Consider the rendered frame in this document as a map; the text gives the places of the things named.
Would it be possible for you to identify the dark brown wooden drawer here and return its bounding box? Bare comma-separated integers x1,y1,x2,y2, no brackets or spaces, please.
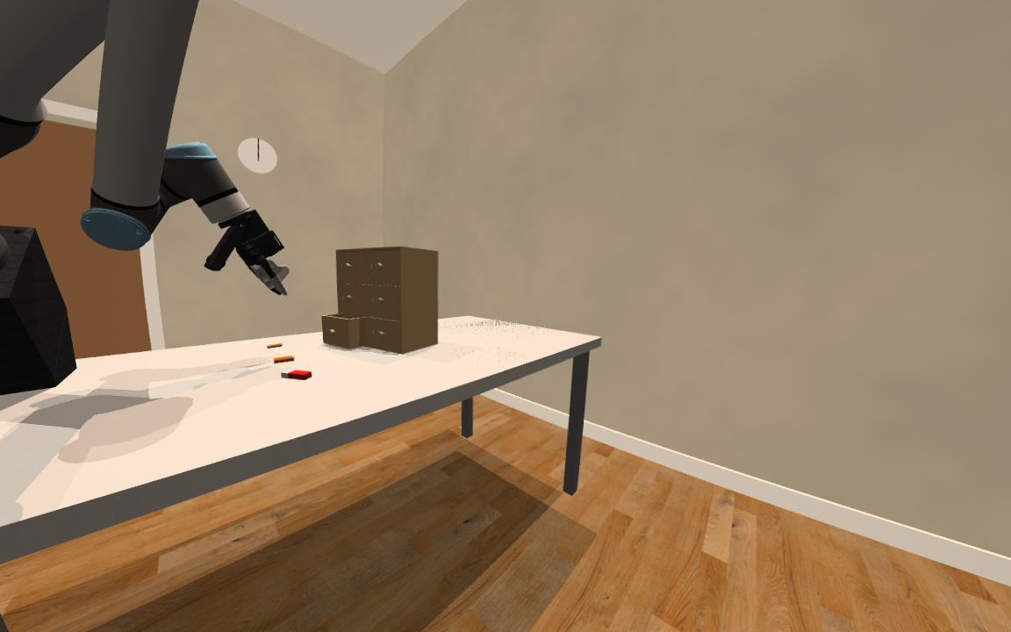
338,283,366,313
367,284,400,318
321,313,368,349
367,250,399,283
368,317,401,352
337,251,365,282

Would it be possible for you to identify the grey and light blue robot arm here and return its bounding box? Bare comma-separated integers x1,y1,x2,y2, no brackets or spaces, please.
0,0,249,251

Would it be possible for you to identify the wooden chest of drawers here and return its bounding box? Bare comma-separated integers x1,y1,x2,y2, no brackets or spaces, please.
336,247,438,355

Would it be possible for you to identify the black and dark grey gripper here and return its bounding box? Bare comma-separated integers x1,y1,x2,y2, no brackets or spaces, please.
218,210,290,296

